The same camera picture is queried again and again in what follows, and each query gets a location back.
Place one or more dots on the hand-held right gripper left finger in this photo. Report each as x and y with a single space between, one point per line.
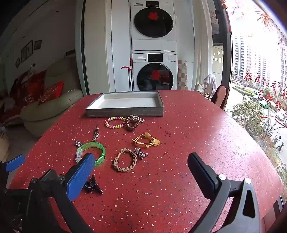
80 177

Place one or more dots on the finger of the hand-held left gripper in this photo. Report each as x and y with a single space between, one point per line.
48 174
15 162

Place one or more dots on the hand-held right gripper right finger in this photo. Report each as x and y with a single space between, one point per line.
199 172

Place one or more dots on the green translucent bangle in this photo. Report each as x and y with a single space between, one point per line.
102 154

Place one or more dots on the silver rhinestone brooch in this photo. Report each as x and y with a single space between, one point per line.
77 142

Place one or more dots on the silver rhinestone hair clip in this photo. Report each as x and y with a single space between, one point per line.
96 135

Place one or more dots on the grey jewelry tray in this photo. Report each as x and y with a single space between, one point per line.
125 102

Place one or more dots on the black hair clip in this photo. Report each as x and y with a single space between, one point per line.
93 184

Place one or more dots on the beige sofa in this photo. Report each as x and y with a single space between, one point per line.
56 107

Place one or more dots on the red patterned blanket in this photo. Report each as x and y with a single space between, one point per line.
20 94

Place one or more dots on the brown chair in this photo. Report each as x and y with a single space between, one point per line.
220 96

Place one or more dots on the red embroidered cushion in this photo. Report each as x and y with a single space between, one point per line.
52 91

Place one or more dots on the silver clip on table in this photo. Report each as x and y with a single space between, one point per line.
135 118

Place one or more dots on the beige cloth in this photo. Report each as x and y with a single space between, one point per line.
199 87

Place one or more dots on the white towel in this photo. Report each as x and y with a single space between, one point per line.
210 81

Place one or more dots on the checkered cloth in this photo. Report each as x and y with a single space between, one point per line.
182 76

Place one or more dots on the white washing machine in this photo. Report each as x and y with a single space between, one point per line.
154 71

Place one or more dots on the white curtain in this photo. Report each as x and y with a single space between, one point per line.
201 44

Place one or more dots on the white cabinet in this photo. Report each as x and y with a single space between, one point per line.
101 44

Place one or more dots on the white dryer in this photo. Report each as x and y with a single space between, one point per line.
153 22

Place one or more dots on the small tilted picture frame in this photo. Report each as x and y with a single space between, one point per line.
18 62

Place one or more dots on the large picture frame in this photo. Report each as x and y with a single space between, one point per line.
27 49

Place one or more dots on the small square picture frame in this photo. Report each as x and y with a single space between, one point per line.
37 44

